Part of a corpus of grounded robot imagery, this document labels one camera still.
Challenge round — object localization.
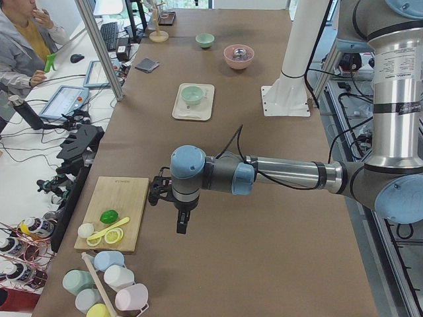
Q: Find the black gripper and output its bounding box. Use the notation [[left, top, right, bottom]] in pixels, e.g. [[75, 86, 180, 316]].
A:
[[174, 198, 198, 234]]

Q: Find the green bowl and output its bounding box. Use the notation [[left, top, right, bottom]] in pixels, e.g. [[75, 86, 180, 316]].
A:
[[195, 33, 215, 49], [180, 86, 205, 106]]

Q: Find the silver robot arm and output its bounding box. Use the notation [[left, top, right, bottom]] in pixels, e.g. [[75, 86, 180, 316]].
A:
[[170, 1, 422, 234]]

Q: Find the bamboo cutting board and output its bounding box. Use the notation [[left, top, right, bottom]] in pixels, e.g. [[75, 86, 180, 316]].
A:
[[74, 176, 149, 253]]

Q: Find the yellow plastic knife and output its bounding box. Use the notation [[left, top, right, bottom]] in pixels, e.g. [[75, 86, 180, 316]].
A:
[[87, 217, 130, 240]]

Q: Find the lemon slice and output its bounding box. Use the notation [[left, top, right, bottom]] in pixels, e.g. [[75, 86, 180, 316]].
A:
[[104, 227, 124, 244], [86, 236, 102, 247]]

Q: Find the green lime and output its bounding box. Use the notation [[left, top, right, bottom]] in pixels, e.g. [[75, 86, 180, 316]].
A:
[[100, 209, 119, 224]]

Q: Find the white mug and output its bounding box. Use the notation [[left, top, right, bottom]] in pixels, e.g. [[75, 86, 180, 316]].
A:
[[103, 265, 135, 292]]

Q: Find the blue mug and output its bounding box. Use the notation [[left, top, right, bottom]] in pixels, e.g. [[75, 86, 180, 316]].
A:
[[94, 251, 125, 272]]

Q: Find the pink mug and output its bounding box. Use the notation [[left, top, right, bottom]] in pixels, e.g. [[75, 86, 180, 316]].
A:
[[115, 283, 149, 312]]

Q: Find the cream rabbit serving tray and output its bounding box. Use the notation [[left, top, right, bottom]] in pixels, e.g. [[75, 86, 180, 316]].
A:
[[172, 83, 215, 122]]

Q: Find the white garlic bulb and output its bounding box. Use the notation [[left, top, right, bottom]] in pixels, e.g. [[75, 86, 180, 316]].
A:
[[77, 223, 95, 238]]

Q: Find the green bowl on tray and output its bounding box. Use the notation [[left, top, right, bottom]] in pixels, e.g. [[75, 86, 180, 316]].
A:
[[180, 86, 205, 106]]

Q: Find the yellow mug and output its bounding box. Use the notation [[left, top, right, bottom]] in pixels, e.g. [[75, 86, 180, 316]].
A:
[[86, 303, 111, 317]]

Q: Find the green mug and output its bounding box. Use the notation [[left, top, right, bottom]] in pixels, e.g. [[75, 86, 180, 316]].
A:
[[62, 269, 94, 296]]

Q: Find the grey mug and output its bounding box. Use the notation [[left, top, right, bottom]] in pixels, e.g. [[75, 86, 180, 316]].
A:
[[75, 289, 102, 314]]

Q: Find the grey folded cloth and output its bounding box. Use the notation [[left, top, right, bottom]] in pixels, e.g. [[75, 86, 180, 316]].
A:
[[135, 57, 160, 73]]

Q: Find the blue teach pendant far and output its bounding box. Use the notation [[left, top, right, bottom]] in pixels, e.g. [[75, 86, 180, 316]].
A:
[[83, 61, 110, 88]]

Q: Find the blue teach pendant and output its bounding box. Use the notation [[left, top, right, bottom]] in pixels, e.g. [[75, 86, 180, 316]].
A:
[[39, 85, 89, 121], [83, 61, 110, 88]]

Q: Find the blue teach pendant near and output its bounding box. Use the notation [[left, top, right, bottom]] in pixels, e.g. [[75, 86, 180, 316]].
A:
[[39, 85, 89, 121]]

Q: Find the pink bowl with ice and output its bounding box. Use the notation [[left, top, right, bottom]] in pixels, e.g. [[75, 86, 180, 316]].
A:
[[223, 44, 254, 70]]

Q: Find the metal ice scoop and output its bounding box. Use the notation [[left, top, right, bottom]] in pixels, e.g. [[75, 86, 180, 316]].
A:
[[232, 48, 249, 61]]

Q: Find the black power adapter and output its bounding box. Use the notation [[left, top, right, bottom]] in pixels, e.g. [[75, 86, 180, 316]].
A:
[[116, 37, 131, 61]]

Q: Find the white cap bottle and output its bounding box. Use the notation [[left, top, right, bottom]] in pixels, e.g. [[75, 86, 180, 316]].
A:
[[1, 237, 26, 257]]

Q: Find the wooden stand with round base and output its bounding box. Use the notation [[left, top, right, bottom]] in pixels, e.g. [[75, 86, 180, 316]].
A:
[[146, 0, 169, 43]]

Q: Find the black computer mouse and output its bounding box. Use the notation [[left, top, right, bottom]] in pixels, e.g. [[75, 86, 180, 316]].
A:
[[69, 53, 85, 63]]

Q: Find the black keyboard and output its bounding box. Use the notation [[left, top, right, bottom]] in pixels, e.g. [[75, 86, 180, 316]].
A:
[[100, 22, 118, 52]]

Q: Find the black water bottle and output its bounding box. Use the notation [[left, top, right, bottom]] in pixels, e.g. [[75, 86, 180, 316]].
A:
[[9, 95, 44, 130]]

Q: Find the green plastic clip toy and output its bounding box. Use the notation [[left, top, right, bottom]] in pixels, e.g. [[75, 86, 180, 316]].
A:
[[44, 53, 56, 73]]

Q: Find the person in grey jacket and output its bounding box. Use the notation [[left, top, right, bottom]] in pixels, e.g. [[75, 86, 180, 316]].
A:
[[0, 0, 69, 133]]

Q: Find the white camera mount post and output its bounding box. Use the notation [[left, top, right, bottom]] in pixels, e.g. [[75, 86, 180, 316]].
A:
[[262, 0, 331, 117]]

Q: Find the copper wire bottle rack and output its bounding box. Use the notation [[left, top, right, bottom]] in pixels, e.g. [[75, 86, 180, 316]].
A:
[[1, 223, 56, 293]]

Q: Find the aluminium frame post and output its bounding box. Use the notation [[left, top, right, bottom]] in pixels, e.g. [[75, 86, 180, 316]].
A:
[[75, 0, 124, 102]]

